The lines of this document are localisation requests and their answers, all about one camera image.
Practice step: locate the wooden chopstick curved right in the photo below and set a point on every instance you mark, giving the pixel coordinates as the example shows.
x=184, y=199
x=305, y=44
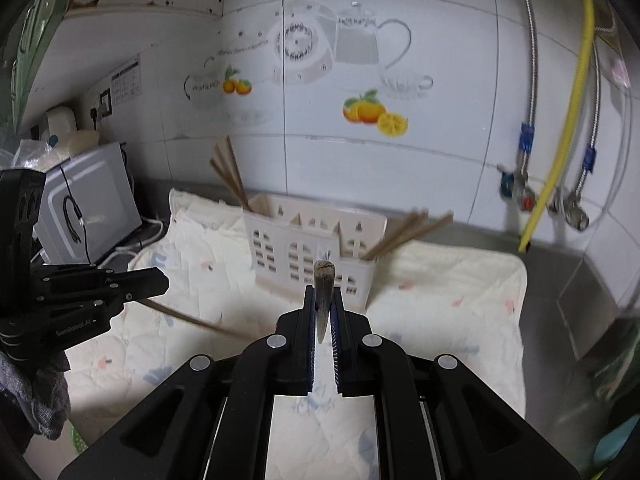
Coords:
x=429, y=226

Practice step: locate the green plastic items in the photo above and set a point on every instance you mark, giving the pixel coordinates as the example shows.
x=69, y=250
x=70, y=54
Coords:
x=608, y=410

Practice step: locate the cream patterned quilted mat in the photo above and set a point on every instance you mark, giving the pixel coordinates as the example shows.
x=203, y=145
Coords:
x=429, y=299

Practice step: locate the wooden chopstick curved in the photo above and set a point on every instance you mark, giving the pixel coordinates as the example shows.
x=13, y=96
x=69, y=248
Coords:
x=324, y=276
x=429, y=226

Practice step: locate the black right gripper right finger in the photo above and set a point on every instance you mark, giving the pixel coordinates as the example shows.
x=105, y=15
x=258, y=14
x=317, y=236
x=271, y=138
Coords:
x=435, y=419

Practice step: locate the wooden chopstick far right long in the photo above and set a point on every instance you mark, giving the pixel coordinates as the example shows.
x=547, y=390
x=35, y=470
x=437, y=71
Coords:
x=205, y=325

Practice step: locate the wooden chopstick leftmost of bundle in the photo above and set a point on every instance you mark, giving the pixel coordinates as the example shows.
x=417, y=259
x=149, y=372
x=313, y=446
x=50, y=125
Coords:
x=391, y=235

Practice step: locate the wooden chopstick curved middle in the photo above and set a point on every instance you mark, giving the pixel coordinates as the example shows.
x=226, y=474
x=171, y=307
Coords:
x=324, y=276

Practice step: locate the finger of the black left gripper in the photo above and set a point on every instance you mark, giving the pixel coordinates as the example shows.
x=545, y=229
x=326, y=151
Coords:
x=134, y=285

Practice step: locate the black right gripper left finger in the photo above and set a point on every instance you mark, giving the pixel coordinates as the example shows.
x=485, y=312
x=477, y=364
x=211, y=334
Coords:
x=209, y=419

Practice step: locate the cream perforated utensil holder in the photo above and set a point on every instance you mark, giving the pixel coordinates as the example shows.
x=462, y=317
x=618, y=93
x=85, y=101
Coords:
x=287, y=235

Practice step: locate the grey microwave oven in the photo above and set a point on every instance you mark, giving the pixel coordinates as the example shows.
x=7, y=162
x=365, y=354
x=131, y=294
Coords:
x=87, y=207

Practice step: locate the grey cloth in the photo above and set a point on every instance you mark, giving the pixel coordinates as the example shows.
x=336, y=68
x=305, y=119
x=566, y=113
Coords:
x=40, y=390

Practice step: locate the white wall power socket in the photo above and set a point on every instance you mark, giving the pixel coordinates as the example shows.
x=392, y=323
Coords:
x=103, y=107

